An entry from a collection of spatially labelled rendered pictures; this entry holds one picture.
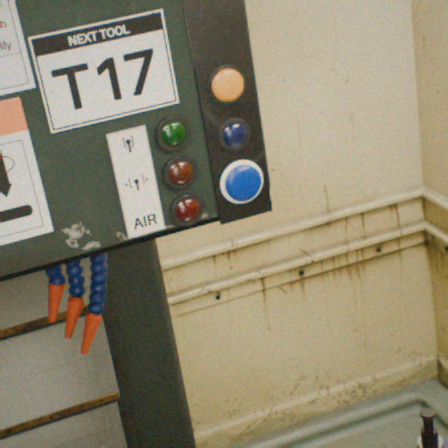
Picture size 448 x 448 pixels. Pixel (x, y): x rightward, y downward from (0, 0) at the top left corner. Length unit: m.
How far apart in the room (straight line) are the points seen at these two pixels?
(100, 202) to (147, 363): 0.88
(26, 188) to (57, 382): 0.83
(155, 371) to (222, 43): 0.95
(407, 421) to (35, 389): 1.00
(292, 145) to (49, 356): 0.71
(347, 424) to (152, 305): 0.79
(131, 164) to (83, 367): 0.83
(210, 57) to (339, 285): 1.41
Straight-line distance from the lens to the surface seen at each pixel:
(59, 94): 0.71
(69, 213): 0.73
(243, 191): 0.75
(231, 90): 0.73
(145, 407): 1.63
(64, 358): 1.51
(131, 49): 0.71
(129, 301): 1.54
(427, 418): 0.99
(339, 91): 1.95
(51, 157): 0.72
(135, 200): 0.74
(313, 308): 2.09
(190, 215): 0.75
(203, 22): 0.72
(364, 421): 2.23
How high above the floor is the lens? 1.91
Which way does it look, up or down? 23 degrees down
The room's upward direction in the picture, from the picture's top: 10 degrees counter-clockwise
